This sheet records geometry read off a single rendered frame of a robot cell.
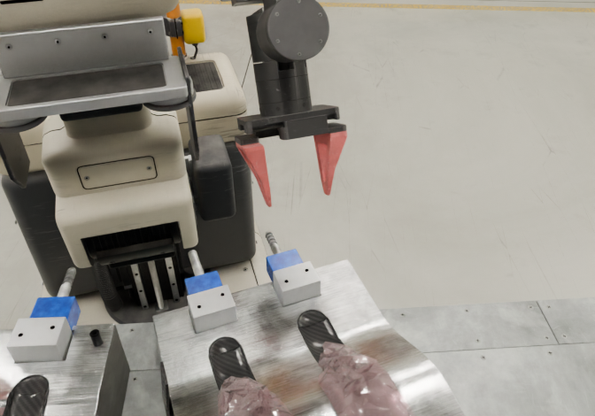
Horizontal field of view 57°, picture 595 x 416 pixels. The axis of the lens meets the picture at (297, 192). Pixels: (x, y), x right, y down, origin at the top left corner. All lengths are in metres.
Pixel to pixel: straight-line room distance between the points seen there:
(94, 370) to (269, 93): 0.34
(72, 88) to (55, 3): 0.11
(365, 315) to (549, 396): 0.23
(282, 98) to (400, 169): 1.81
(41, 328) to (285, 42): 0.39
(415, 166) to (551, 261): 0.67
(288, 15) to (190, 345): 0.38
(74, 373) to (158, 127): 0.46
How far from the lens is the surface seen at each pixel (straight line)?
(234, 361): 0.65
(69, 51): 0.82
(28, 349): 0.64
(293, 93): 0.58
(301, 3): 0.51
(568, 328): 0.82
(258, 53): 0.58
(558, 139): 2.78
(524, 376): 0.75
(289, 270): 0.69
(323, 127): 0.58
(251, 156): 0.57
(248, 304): 0.69
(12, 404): 0.64
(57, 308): 0.68
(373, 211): 2.13
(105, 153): 0.93
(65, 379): 0.63
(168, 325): 0.69
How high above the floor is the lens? 1.39
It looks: 39 degrees down
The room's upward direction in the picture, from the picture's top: straight up
